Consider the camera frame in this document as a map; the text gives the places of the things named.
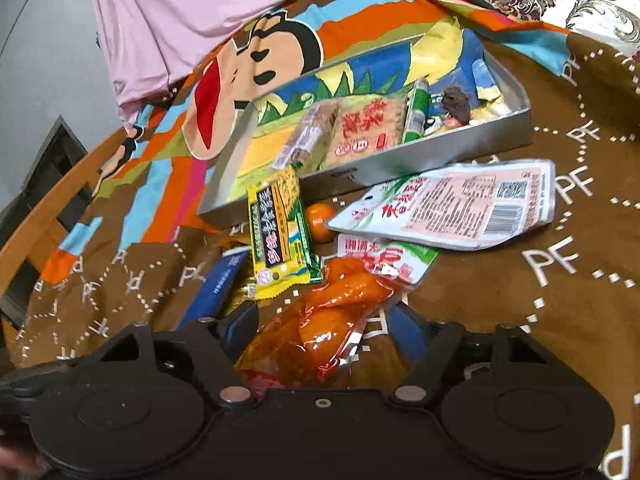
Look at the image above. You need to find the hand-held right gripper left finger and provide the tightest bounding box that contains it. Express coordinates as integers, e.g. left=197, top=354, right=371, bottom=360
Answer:
left=95, top=300, right=261, bottom=406

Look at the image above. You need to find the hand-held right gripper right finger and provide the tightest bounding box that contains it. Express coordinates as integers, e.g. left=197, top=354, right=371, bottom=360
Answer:
left=387, top=302, right=546, bottom=406

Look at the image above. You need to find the blue snack packet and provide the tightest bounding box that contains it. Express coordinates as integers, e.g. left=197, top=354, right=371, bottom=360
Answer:
left=175, top=249, right=253, bottom=328

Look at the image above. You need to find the white red print snack packet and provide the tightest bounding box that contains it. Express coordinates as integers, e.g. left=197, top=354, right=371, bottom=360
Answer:
left=336, top=234, right=440, bottom=286

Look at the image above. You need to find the orange chicken snack packet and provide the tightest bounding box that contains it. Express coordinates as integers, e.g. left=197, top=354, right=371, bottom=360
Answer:
left=235, top=255, right=406, bottom=391

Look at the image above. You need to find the yellow green snack packet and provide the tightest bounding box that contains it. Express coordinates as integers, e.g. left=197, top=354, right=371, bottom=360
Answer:
left=247, top=162, right=323, bottom=301

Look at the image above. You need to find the large white pink snack packet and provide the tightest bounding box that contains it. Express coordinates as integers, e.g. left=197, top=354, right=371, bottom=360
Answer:
left=327, top=159, right=557, bottom=252

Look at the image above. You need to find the small mandarin orange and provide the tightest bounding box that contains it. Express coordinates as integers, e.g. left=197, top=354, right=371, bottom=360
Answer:
left=306, top=202, right=335, bottom=244

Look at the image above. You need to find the metal tray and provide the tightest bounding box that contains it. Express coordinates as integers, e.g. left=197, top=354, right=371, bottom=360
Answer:
left=196, top=30, right=533, bottom=233

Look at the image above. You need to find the orange rice cracker packet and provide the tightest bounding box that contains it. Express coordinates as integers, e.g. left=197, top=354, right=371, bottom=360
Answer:
left=320, top=95, right=407, bottom=171

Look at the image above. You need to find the clear brown cake packet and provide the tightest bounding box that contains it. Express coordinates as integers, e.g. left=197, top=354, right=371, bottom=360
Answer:
left=272, top=100, right=341, bottom=171

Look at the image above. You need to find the small green snack packet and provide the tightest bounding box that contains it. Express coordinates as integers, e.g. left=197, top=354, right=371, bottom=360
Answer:
left=402, top=79, right=431, bottom=143

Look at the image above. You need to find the dark jerky snack packet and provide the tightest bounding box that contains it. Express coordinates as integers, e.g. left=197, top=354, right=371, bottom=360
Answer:
left=425, top=85, right=473, bottom=133

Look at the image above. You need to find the pink sheet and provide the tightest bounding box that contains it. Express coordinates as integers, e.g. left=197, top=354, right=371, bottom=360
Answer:
left=85, top=0, right=401, bottom=126

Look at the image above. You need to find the white floral cloth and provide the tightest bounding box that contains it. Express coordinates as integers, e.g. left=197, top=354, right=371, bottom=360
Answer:
left=470, top=0, right=640, bottom=57

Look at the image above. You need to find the wooden bed frame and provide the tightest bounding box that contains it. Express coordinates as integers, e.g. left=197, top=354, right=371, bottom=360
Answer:
left=0, top=127, right=126, bottom=321

